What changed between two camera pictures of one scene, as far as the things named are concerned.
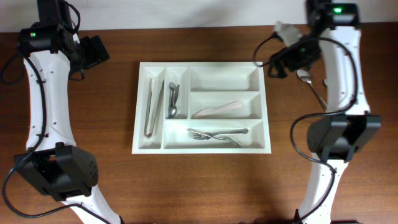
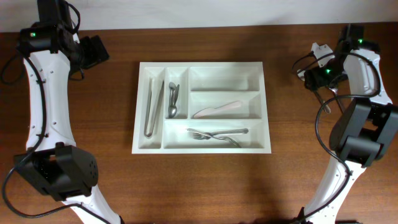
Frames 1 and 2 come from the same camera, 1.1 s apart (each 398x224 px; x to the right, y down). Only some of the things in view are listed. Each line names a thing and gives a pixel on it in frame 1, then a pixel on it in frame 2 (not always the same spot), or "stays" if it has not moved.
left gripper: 97,53 stays
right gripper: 294,64 -> 314,78
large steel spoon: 305,76 stays
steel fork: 217,137 stays
